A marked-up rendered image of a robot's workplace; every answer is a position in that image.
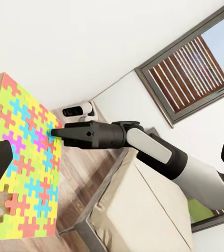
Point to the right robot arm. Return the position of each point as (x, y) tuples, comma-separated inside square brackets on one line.
[(200, 180)]

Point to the jigsaw puzzle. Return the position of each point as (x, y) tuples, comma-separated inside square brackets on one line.
[(31, 180)]

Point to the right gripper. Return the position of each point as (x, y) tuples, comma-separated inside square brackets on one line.
[(86, 135)]

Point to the fixed window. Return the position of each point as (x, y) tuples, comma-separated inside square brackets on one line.
[(188, 75)]

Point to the bed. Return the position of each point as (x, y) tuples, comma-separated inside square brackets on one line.
[(136, 209)]

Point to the door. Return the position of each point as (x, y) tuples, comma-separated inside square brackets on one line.
[(202, 217)]

